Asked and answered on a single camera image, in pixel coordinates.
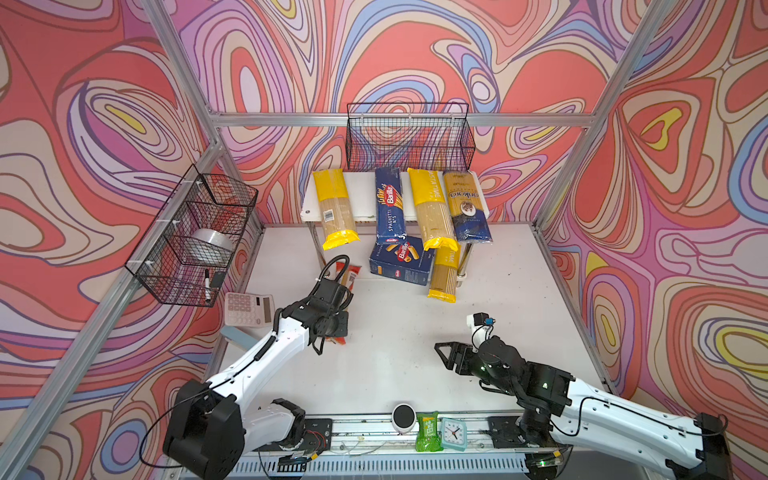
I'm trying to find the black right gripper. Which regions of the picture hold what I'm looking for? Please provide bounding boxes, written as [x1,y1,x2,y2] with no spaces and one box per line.
[434,342,519,397]

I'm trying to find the red spaghetti bag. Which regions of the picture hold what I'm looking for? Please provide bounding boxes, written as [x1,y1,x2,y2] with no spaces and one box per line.
[332,264,361,345]

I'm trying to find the yellow Pastatime spaghetti bag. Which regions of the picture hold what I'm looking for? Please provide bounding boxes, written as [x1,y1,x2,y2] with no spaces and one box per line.
[407,168,459,252]
[428,247,460,303]

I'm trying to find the blue Barilla rigatoni box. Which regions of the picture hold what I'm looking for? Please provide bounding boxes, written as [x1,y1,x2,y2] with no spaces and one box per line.
[369,236,435,286]

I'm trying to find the yellow spaghetti bag with barcode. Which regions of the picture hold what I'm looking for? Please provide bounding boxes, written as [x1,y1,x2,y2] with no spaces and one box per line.
[313,169,359,251]

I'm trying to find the blue Barilla spaghetti box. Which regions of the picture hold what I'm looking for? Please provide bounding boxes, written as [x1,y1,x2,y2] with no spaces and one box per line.
[375,167,407,244]

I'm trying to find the blue Ankara spaghetti bag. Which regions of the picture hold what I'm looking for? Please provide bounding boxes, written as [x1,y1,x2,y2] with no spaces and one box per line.
[443,172,492,243]

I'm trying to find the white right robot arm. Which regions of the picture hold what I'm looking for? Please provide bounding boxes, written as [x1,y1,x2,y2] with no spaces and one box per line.
[434,336,733,479]

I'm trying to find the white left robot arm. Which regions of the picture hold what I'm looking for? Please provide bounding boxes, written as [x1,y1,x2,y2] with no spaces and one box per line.
[162,254,353,479]

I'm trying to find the white two-tier shelf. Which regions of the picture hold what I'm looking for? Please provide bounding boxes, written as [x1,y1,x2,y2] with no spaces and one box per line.
[300,172,473,283]

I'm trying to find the teal alarm clock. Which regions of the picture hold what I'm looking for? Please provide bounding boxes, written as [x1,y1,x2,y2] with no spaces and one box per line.
[441,417,468,451]

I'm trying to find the round black white speaker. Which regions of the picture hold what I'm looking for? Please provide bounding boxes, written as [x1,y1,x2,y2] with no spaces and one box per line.
[391,403,417,435]

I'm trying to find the green snack bag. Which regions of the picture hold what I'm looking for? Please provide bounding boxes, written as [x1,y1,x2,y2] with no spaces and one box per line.
[415,412,443,453]

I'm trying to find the white tape roll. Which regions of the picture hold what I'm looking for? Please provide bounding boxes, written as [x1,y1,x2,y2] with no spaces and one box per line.
[186,228,235,267]

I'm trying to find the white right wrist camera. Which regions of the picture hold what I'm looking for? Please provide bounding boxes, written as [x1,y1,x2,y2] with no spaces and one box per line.
[467,312,495,329]

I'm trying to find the black wire basket left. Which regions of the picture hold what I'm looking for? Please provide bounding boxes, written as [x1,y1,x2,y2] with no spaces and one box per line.
[125,166,258,307]

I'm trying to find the black wire basket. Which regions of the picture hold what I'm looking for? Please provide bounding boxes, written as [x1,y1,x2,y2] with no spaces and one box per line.
[345,100,476,172]
[125,166,258,307]

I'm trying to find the black wire basket back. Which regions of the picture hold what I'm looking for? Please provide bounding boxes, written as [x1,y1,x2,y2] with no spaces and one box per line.
[345,100,476,172]

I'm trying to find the aluminium frame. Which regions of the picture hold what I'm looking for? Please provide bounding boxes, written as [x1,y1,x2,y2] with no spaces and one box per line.
[0,0,679,480]

